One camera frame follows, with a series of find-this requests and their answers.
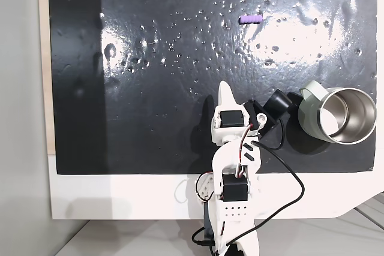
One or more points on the purple pen grip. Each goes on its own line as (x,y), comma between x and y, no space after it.
(250,19)

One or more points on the black table mat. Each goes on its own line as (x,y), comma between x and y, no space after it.
(168,88)

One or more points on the pale green steel mug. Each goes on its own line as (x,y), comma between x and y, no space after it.
(330,112)

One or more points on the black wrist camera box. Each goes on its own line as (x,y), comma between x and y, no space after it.
(274,104)

